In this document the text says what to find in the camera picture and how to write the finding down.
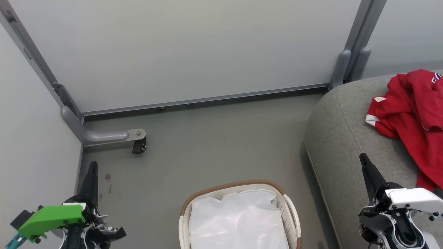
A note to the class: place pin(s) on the red white sports jersey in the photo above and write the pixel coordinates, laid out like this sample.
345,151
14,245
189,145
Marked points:
398,114

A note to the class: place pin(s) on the grey partition foot bracket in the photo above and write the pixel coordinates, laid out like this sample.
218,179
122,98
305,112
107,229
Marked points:
93,135

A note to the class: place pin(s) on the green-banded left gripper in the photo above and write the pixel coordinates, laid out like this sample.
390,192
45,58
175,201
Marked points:
52,218

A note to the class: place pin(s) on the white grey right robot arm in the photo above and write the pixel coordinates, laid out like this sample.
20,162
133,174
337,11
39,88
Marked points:
406,238

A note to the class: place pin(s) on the white laundry basket, brown rim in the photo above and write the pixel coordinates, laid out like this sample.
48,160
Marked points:
183,221

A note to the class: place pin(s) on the black caster wheel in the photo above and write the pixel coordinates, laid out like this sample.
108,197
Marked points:
139,147

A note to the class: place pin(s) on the grey fabric sofa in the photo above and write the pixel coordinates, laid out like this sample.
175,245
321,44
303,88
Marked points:
346,138

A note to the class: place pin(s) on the grey double partition post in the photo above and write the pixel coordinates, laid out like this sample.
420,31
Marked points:
356,45

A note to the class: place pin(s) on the grey slanted partition post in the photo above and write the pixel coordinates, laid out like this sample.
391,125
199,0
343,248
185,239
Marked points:
31,52

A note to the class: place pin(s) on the white basket liner cloth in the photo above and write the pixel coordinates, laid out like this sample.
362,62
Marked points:
238,221

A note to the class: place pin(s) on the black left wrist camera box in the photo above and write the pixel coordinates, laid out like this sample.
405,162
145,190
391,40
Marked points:
20,218

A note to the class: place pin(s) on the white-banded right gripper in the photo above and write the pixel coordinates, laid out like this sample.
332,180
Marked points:
415,199

